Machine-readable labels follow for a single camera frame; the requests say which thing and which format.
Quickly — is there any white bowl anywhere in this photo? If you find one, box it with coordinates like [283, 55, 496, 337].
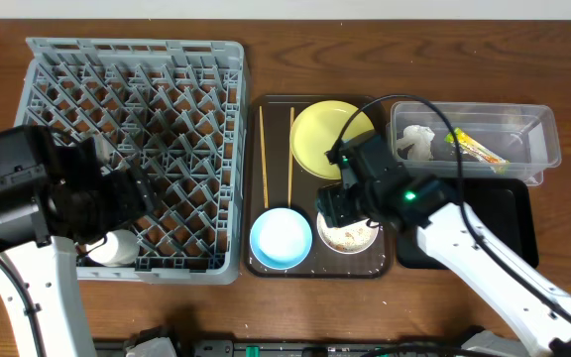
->
[316, 213, 379, 255]

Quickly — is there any blue bowl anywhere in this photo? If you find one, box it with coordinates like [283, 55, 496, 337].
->
[249, 207, 313, 271]

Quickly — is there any yellow plate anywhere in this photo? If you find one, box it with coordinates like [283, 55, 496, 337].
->
[289, 100, 357, 180]

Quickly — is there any white tissue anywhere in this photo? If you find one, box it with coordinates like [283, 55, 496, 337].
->
[397, 125, 435, 161]

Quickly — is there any wooden chopstick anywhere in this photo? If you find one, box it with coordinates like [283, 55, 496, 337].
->
[259, 106, 270, 209]
[286, 107, 295, 208]

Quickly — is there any green yellow snack wrapper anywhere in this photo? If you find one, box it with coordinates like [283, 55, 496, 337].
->
[444, 127, 510, 175]

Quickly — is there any white cup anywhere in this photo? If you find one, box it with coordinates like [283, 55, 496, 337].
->
[85, 229, 140, 267]

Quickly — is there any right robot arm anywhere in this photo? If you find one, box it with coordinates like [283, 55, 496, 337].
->
[316, 132, 571, 356]

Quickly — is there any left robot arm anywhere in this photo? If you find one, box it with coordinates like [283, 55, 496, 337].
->
[0, 125, 159, 356]

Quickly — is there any black waste tray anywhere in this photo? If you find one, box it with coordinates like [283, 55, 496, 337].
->
[396, 178, 539, 270]

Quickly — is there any clear plastic waste bin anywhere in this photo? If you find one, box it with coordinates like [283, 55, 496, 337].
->
[387, 101, 561, 186]

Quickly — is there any grey dishwasher rack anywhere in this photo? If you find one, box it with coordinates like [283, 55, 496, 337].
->
[16, 38, 250, 285]

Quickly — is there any brown serving tray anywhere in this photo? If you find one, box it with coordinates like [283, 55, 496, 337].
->
[243, 94, 394, 279]

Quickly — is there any black equipment at table edge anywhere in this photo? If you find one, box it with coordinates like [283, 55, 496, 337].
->
[93, 325, 528, 357]

